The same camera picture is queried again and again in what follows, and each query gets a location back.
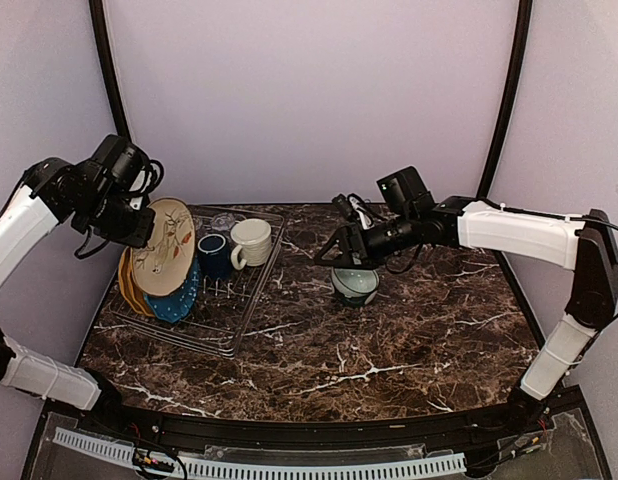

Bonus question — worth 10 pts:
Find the metal wire dish rack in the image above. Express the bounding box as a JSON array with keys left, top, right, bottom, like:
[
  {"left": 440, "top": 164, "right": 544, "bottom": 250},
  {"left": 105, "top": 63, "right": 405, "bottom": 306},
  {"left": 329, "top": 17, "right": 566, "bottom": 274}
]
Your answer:
[{"left": 102, "top": 205, "right": 286, "bottom": 358}]

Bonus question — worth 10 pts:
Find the black front rail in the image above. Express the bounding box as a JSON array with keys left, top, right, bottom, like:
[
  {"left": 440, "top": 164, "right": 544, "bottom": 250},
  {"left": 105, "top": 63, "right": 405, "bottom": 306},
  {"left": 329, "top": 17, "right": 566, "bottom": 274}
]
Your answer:
[{"left": 43, "top": 389, "right": 585, "bottom": 456}]

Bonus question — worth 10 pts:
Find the cream ribbed mug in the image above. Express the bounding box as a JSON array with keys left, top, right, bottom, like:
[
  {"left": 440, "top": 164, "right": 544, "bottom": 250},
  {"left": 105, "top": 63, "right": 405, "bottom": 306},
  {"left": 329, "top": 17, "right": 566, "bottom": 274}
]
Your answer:
[{"left": 230, "top": 218, "right": 273, "bottom": 270}]

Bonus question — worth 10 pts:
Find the black frame post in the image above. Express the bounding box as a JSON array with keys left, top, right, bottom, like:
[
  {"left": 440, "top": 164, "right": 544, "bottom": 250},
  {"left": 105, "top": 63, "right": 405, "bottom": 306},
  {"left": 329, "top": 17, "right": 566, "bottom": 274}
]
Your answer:
[
  {"left": 476, "top": 0, "right": 533, "bottom": 197},
  {"left": 88, "top": 0, "right": 132, "bottom": 140}
]

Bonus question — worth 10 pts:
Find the wiring bundle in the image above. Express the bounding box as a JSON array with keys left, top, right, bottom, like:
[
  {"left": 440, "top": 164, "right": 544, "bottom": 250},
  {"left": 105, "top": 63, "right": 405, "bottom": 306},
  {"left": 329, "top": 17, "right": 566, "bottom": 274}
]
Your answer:
[
  {"left": 463, "top": 414, "right": 555, "bottom": 474},
  {"left": 78, "top": 409, "right": 190, "bottom": 480}
]

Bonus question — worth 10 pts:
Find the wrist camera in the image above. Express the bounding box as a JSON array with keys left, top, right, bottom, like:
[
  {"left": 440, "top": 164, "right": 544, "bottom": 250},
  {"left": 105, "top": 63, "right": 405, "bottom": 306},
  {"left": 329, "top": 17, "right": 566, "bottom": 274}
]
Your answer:
[
  {"left": 129, "top": 159, "right": 164, "bottom": 210},
  {"left": 331, "top": 193, "right": 386, "bottom": 230}
]

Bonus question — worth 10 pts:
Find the light green ceramic bowl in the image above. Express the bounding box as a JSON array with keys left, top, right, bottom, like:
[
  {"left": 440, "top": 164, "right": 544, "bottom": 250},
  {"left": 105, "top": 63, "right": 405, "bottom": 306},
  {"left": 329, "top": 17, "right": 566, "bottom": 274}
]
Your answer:
[{"left": 331, "top": 268, "right": 380, "bottom": 299}]

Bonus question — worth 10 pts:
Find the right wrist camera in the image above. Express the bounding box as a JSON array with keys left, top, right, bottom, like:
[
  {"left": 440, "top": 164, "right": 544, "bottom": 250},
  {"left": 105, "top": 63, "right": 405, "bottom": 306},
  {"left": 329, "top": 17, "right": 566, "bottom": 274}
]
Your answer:
[{"left": 331, "top": 193, "right": 386, "bottom": 230}]

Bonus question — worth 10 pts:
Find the yellow dotted top plate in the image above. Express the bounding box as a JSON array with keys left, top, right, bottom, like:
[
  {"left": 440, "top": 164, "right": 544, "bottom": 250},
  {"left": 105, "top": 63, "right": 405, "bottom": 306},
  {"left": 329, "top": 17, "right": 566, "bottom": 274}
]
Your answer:
[{"left": 117, "top": 248, "right": 133, "bottom": 307}]

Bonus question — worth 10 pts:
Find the right wiring bundle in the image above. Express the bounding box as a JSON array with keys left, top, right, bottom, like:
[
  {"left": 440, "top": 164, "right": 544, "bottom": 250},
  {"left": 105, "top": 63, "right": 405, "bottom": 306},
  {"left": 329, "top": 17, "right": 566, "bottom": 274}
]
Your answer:
[{"left": 463, "top": 414, "right": 555, "bottom": 474}]

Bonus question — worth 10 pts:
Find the left black frame post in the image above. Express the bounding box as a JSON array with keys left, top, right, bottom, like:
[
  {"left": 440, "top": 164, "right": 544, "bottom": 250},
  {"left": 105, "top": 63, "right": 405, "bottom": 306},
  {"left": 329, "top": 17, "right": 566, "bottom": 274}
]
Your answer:
[{"left": 88, "top": 0, "right": 132, "bottom": 140}]

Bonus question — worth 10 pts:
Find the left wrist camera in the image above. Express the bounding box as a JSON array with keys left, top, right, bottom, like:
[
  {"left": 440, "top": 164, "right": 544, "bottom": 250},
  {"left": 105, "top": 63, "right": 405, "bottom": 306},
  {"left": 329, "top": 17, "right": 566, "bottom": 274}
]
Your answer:
[{"left": 129, "top": 159, "right": 164, "bottom": 210}]

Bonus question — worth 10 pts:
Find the dark blue mug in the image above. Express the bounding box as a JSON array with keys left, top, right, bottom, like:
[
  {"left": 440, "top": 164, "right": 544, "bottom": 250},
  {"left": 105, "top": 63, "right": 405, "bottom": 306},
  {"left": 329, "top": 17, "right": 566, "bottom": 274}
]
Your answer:
[{"left": 197, "top": 233, "right": 233, "bottom": 280}]

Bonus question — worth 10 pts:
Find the yellow bottom plate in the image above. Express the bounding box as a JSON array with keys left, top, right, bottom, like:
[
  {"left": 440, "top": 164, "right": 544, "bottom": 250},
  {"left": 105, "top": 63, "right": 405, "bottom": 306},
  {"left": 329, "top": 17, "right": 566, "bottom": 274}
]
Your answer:
[{"left": 131, "top": 197, "right": 195, "bottom": 297}]

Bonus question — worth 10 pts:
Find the blue plate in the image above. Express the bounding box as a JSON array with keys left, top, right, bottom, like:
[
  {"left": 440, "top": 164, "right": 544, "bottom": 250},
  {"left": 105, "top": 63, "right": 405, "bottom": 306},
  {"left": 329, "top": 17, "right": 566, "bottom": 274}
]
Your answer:
[{"left": 143, "top": 259, "right": 201, "bottom": 324}]

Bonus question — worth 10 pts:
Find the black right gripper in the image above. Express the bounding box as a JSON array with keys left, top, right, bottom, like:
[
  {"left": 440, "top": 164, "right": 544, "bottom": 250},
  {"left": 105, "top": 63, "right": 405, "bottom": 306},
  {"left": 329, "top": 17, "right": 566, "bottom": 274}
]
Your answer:
[{"left": 314, "top": 210, "right": 419, "bottom": 270}]

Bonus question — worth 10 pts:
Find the light blue slotted cable duct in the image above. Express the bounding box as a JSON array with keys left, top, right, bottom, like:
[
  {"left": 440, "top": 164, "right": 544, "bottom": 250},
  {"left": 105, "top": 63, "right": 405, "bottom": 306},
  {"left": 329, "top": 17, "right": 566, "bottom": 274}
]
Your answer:
[{"left": 52, "top": 426, "right": 467, "bottom": 480}]

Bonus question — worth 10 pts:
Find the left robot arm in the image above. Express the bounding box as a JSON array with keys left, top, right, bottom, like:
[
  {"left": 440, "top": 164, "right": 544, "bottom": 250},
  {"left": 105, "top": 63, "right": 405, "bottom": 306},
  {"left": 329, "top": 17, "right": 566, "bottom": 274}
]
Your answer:
[{"left": 0, "top": 134, "right": 164, "bottom": 436}]

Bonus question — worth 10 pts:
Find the right black frame post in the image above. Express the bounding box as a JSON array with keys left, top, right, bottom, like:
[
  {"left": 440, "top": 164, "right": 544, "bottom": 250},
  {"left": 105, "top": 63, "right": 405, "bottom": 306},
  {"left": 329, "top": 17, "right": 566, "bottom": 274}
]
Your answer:
[{"left": 476, "top": 0, "right": 533, "bottom": 197}]

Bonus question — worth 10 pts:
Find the left wiring bundle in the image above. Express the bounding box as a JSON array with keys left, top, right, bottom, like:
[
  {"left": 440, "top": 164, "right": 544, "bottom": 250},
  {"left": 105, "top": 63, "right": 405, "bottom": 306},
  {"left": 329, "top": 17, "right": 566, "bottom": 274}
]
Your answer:
[{"left": 78, "top": 409, "right": 190, "bottom": 480}]

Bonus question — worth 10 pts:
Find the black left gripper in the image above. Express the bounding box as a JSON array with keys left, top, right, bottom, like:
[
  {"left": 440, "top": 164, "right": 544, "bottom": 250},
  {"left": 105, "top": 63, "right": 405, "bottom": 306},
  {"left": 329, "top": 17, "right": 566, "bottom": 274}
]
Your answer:
[{"left": 75, "top": 184, "right": 156, "bottom": 248}]

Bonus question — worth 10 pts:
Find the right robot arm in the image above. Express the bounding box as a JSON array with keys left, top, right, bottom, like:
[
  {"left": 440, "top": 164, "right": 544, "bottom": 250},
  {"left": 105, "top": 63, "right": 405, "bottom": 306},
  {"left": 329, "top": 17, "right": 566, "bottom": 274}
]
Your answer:
[{"left": 314, "top": 166, "right": 618, "bottom": 434}]

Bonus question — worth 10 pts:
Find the dark bowl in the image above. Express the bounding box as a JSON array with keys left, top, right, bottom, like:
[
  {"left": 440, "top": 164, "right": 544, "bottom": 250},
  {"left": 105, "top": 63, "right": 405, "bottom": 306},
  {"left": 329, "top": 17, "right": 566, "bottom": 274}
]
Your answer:
[{"left": 334, "top": 290, "right": 378, "bottom": 308}]

